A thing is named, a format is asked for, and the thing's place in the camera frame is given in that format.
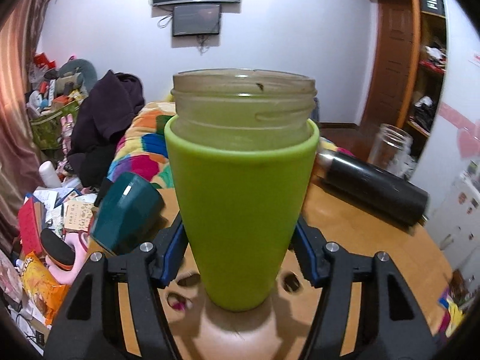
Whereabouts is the lime green tall bottle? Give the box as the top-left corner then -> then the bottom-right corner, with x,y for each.
164,68 -> 320,312

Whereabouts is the dark teal faceted cup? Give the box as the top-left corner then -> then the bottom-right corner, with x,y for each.
91,172 -> 165,255

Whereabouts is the orange snack bag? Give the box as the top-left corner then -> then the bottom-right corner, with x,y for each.
20,252 -> 69,325

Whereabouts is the black speckled thermos bottle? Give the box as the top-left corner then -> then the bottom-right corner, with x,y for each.
317,150 -> 429,227

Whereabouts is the red paper stack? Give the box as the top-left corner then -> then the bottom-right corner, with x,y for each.
18,195 -> 46,257

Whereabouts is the white cylindrical bottle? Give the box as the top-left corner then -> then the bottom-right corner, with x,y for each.
38,161 -> 62,189

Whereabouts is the pink striped curtain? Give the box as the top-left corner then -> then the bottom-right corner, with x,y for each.
1,0 -> 49,254

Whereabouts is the clear glass jar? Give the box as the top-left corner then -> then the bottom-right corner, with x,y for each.
368,124 -> 413,177

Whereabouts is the colourful patchwork blanket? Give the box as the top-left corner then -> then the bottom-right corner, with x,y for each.
106,102 -> 176,189

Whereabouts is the dark purple clothing pile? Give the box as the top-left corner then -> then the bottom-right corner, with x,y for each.
67,71 -> 145,187

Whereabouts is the green basket of clutter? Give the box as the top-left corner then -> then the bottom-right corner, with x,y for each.
25,54 -> 98,150

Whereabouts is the wooden wardrobe cabinet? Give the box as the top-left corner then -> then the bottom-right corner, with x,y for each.
337,0 -> 480,203

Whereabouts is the brown wooden door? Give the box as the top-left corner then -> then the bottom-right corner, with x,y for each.
360,0 -> 413,134

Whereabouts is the black FiiO box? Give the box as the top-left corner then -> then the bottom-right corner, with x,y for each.
421,0 -> 445,16

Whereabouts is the small black wall monitor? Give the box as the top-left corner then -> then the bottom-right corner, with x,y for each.
172,3 -> 221,37

